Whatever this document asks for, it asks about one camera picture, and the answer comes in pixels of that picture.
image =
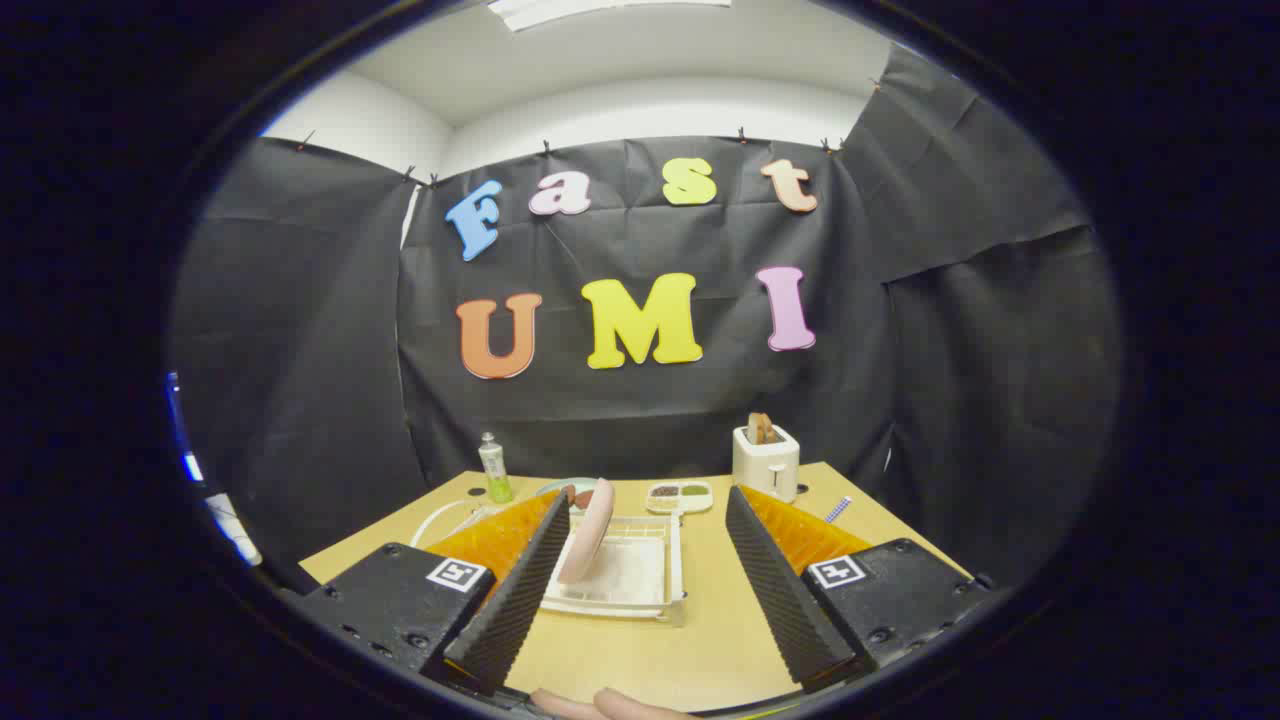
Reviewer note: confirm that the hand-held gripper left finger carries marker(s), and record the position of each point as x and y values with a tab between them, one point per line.
520	600

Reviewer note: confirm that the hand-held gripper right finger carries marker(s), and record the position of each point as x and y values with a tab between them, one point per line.
785	600

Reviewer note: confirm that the pink plate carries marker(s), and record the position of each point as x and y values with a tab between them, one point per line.
590	535

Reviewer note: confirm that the white dish rack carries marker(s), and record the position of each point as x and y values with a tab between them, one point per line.
630	570

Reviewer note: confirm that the teal plate with food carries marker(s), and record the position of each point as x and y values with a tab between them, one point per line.
555	489

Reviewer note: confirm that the white divided condiment dish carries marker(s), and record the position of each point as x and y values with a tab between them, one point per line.
680	492

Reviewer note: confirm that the white green tube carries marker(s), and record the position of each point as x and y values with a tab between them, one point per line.
494	475

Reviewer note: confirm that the white toaster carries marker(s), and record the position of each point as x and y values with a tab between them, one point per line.
765	465

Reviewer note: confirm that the brown bread slice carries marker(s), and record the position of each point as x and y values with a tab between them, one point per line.
762	430

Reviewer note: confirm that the white object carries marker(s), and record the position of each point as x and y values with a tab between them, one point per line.
235	530

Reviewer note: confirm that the black backdrop cloth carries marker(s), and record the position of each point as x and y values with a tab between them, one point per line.
300	350

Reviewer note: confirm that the ceiling light panel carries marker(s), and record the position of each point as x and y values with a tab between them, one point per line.
560	10

